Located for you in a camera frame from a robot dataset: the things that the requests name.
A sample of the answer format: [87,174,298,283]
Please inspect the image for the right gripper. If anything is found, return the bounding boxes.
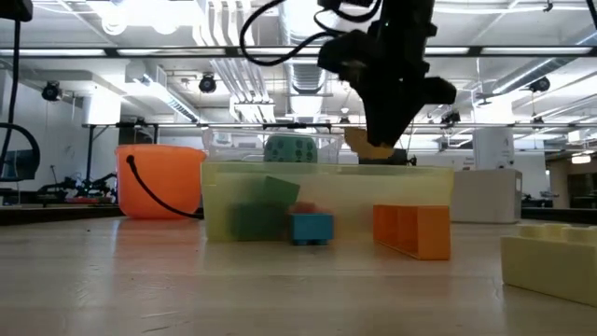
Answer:
[316,26,458,148]

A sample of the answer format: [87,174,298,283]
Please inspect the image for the yellow large toy brick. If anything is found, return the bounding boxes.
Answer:
[343,126,396,161]

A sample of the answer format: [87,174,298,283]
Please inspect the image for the yellow translucent tray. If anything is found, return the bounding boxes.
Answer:
[201,161,455,243]

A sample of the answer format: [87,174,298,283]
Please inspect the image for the green foam dice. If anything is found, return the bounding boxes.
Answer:
[263,134,319,163]

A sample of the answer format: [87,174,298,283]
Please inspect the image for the white plastic bin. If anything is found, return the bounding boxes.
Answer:
[451,168,523,224]

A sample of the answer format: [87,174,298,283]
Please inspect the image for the green toy block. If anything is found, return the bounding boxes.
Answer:
[258,175,302,209]

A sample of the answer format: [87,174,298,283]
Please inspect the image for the yellow small toy brick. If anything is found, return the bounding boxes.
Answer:
[499,223,597,309]

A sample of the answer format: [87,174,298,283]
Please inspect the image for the white pillar cabinet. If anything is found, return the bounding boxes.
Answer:
[473,128,517,172]

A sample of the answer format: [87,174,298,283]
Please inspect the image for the orange tall toy block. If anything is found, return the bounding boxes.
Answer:
[372,203,452,261]

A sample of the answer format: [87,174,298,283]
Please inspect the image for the teal small toy brick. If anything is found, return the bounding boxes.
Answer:
[289,213,336,246]

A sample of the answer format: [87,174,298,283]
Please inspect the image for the orange plastic bucket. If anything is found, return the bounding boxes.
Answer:
[115,144,207,220]

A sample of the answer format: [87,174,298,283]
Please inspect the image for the black background robot equipment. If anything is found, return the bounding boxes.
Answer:
[36,172,118,204]

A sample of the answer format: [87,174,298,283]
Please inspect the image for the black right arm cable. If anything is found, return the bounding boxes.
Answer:
[239,0,374,67]

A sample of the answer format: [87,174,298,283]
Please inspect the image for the black metal rig frame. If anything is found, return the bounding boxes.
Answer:
[0,44,597,59]

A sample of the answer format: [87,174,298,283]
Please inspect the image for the wall monitor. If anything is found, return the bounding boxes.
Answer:
[3,148,40,181]

